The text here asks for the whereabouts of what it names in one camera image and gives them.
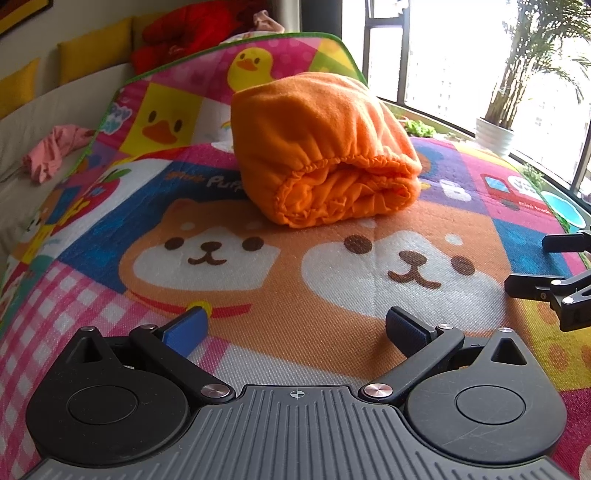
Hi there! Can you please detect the pale pink plush cloth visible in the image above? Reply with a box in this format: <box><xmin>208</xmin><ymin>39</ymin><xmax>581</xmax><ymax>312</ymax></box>
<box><xmin>219</xmin><ymin>8</ymin><xmax>286</xmax><ymax>45</ymax></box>

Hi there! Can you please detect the blue plastic basin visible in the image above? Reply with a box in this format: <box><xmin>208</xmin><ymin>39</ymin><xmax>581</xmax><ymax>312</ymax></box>
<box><xmin>542</xmin><ymin>191</ymin><xmax>585</xmax><ymax>232</ymax></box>

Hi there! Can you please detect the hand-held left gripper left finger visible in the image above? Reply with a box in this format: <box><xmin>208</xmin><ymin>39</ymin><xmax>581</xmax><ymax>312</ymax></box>
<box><xmin>65</xmin><ymin>305</ymin><xmax>235</xmax><ymax>404</ymax></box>

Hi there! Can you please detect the framed red wall picture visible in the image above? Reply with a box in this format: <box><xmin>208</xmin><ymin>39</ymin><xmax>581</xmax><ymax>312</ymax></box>
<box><xmin>0</xmin><ymin>0</ymin><xmax>54</xmax><ymax>36</ymax></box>

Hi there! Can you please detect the red plush cushion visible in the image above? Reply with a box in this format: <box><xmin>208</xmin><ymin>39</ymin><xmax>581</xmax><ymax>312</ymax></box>
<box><xmin>130</xmin><ymin>0</ymin><xmax>237</xmax><ymax>75</ymax></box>

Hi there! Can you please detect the tall palm plant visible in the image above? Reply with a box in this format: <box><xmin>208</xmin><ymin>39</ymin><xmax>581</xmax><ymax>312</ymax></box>
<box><xmin>482</xmin><ymin>0</ymin><xmax>591</xmax><ymax>131</ymax></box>

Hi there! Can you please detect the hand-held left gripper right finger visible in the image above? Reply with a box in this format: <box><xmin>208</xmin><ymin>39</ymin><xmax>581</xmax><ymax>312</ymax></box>
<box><xmin>361</xmin><ymin>305</ymin><xmax>534</xmax><ymax>405</ymax></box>

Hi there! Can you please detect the white ribbed plant pot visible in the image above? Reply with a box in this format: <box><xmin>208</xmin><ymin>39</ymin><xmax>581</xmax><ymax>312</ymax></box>
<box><xmin>475</xmin><ymin>116</ymin><xmax>516</xmax><ymax>158</ymax></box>

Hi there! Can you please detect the colourful printed play mat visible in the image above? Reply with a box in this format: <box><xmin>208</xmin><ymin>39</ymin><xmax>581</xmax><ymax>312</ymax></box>
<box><xmin>0</xmin><ymin>32</ymin><xmax>591</xmax><ymax>480</ymax></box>

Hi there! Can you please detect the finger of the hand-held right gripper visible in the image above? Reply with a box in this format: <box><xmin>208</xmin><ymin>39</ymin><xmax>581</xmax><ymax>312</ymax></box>
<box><xmin>542</xmin><ymin>232</ymin><xmax>591</xmax><ymax>254</ymax></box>
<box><xmin>504</xmin><ymin>273</ymin><xmax>591</xmax><ymax>332</ymax></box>

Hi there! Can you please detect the tray of green plants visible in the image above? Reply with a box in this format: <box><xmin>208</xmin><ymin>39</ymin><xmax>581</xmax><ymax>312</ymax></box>
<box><xmin>403</xmin><ymin>117</ymin><xmax>437</xmax><ymax>138</ymax></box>

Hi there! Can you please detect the yellow cushion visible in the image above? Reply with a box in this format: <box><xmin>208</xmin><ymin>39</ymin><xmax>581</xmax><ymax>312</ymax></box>
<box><xmin>0</xmin><ymin>57</ymin><xmax>42</xmax><ymax>119</ymax></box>
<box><xmin>57</xmin><ymin>17</ymin><xmax>135</xmax><ymax>86</ymax></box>

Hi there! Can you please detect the white sofa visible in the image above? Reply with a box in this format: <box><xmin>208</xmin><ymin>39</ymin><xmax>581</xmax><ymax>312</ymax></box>
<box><xmin>0</xmin><ymin>60</ymin><xmax>136</xmax><ymax>278</ymax></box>

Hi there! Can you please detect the black window frame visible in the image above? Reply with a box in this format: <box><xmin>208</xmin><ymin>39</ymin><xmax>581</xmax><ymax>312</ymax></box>
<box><xmin>364</xmin><ymin>0</ymin><xmax>591</xmax><ymax>195</ymax></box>

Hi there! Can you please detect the orange pumpkin costume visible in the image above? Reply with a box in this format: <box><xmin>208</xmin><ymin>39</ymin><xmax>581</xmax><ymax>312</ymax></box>
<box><xmin>229</xmin><ymin>71</ymin><xmax>424</xmax><ymax>229</ymax></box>

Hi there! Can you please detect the small potted green plant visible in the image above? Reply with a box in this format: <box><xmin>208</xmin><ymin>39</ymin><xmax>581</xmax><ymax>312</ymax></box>
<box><xmin>521</xmin><ymin>163</ymin><xmax>546</xmax><ymax>191</ymax></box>

